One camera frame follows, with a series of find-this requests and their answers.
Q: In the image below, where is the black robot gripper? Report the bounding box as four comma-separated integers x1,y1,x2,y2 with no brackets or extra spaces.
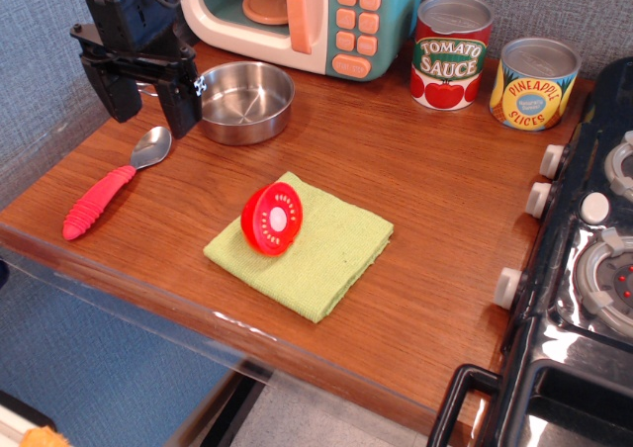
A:
71,0,203,139

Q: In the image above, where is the red handled metal spoon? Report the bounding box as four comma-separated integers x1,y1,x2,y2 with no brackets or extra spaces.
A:
62,127,173,241

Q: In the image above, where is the tomato sauce can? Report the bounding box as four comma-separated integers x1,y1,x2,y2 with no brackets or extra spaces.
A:
410,0,494,111

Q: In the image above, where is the orange plush object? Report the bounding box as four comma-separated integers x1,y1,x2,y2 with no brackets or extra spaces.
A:
19,426,70,447

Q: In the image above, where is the green folded cloth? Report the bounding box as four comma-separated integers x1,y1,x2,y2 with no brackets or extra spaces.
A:
204,172,394,323

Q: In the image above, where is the red toy tomato half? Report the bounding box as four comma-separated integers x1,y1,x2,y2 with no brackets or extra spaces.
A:
240,182,303,257

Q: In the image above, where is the black toy stove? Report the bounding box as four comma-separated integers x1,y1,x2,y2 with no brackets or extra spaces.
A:
428,57,632,446

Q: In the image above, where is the small steel pot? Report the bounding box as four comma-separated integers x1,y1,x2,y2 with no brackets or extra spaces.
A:
136,60,297,147

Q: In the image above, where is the toy microwave teal and pink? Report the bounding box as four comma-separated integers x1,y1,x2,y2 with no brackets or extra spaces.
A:
182,0,420,81

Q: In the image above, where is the pineapple slices can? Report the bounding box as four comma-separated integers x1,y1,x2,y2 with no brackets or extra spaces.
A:
489,37,582,132

